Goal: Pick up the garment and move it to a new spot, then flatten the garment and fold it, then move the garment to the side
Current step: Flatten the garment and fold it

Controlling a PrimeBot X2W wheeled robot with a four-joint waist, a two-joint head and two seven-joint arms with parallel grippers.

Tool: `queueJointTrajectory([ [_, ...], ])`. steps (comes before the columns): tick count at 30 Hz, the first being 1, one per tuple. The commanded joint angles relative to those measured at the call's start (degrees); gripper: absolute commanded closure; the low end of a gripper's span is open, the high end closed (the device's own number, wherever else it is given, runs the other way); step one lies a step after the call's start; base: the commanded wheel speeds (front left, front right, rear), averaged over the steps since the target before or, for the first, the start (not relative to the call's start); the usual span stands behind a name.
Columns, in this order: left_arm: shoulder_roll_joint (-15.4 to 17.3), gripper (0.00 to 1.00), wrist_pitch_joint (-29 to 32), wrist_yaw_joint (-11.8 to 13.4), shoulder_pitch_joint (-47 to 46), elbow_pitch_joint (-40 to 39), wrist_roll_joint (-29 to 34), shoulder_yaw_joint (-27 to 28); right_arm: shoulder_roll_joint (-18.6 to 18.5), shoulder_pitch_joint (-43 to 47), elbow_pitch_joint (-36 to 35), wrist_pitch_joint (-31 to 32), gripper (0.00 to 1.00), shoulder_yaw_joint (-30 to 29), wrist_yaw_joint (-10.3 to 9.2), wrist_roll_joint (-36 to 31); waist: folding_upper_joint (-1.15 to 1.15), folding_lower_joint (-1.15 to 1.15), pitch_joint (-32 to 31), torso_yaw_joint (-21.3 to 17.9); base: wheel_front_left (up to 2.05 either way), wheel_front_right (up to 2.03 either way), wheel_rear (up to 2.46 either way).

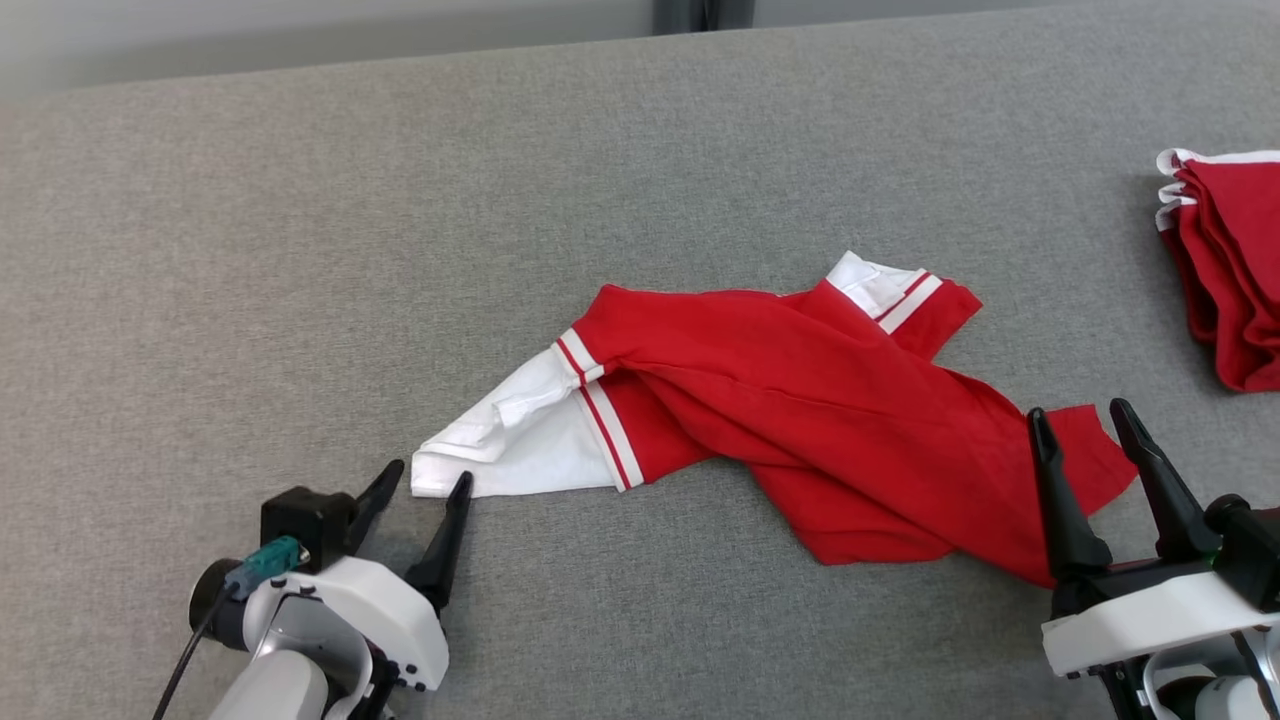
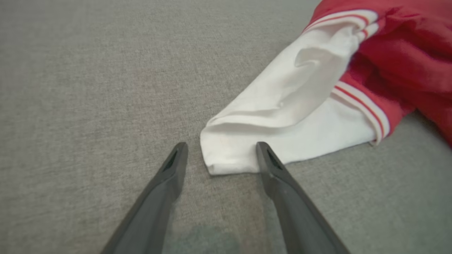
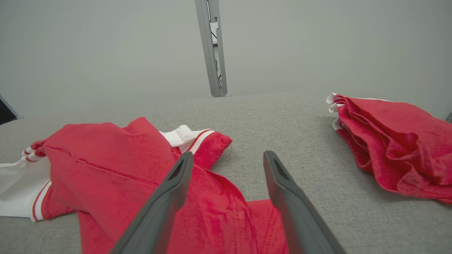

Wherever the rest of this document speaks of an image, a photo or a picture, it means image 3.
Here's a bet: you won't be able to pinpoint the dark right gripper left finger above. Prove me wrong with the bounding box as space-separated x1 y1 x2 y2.
110 152 195 254

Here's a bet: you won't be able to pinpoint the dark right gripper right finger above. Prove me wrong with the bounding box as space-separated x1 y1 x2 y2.
263 151 347 254

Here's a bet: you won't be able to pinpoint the red shirt with white stripes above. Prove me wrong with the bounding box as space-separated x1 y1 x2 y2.
0 117 289 254

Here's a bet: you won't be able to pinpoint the red shorts with white trim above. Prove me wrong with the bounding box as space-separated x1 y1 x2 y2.
326 92 452 205

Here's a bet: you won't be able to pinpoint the grey metal partition post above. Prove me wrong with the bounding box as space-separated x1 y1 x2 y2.
195 0 228 98

